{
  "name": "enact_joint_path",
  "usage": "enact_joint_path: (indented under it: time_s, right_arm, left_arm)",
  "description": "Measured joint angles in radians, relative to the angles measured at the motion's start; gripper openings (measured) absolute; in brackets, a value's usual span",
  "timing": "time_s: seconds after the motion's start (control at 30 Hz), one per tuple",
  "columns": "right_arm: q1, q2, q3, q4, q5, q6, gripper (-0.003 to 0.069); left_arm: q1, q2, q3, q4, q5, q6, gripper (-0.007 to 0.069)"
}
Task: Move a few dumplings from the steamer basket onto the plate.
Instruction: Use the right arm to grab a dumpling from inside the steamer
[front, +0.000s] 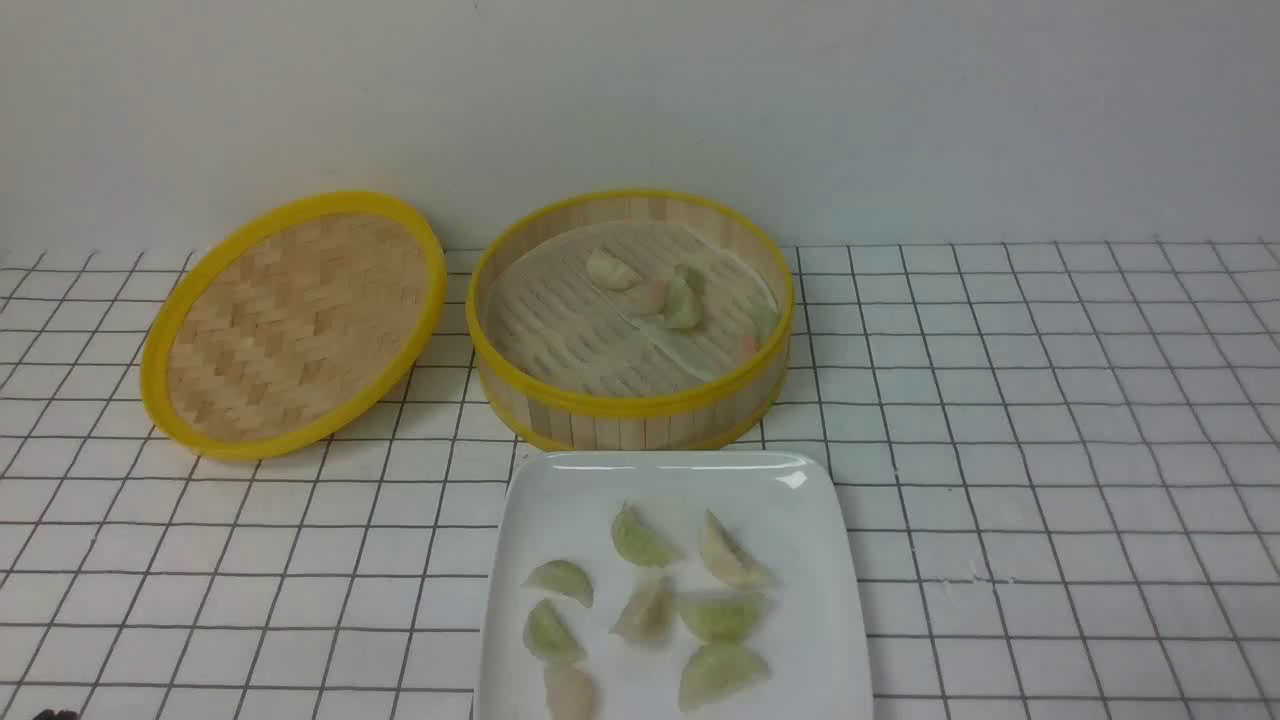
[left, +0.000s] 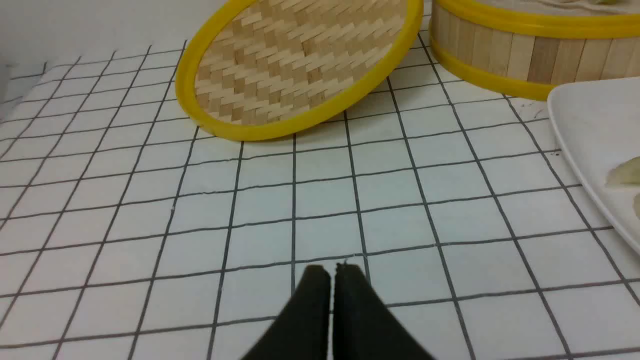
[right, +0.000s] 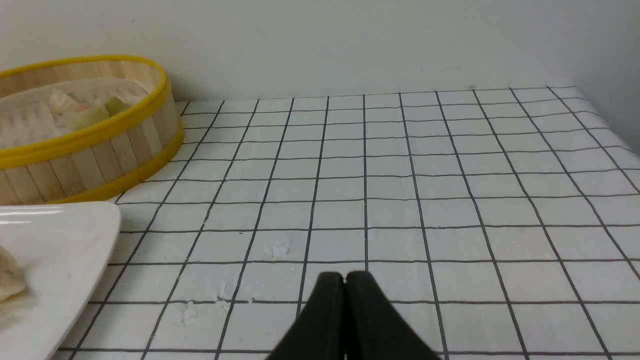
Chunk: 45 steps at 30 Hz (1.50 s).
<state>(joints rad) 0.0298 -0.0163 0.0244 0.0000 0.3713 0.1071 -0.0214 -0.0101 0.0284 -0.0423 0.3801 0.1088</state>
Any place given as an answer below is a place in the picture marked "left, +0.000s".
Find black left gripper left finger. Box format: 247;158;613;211
243;265;332;360

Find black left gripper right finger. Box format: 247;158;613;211
333;263;434;360

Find green dumpling plate back centre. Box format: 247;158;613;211
605;156;640;188

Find white square plate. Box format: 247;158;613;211
546;77;640;251

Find white checkered tablecloth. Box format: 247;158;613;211
0;25;639;360

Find yellow rimmed bamboo steamer lid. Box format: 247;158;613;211
174;0;424;141

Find yellow rimmed bamboo steamer basket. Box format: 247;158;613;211
429;0;640;101

